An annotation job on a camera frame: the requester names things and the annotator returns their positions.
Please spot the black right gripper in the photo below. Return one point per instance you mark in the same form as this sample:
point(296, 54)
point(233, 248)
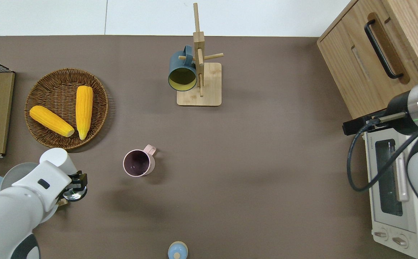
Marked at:
point(399, 104)

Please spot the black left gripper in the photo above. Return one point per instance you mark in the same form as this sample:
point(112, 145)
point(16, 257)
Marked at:
point(72, 183)

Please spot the pink mug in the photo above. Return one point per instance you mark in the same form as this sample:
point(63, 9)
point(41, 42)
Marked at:
point(136, 163)

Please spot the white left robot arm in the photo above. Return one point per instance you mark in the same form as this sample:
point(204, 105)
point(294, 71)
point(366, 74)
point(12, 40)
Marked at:
point(7, 216)

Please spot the wooden drawer cabinet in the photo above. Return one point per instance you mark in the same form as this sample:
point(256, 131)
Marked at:
point(410, 43)

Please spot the grey plate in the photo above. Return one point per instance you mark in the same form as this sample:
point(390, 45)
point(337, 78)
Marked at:
point(18, 174)

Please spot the yellow corn cob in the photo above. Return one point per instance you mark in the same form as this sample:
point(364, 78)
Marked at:
point(50, 120)
point(84, 111)

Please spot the round brown wicker basket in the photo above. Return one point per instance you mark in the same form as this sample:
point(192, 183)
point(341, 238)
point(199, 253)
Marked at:
point(57, 90)

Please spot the blue bell on wooden base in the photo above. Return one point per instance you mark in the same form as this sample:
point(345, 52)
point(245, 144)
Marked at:
point(177, 250)

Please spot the white toaster oven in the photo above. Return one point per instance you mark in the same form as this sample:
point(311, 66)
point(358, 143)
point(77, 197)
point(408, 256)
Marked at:
point(389, 223)

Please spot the dark blue mug yellow inside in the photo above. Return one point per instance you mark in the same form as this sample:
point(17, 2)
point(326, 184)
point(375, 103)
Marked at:
point(178, 61)

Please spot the wooden mug tree stand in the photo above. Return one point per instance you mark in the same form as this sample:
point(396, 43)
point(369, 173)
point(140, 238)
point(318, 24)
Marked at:
point(208, 90)

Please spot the grey right wrist bracket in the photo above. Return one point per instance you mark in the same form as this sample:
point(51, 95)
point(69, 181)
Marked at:
point(392, 117)

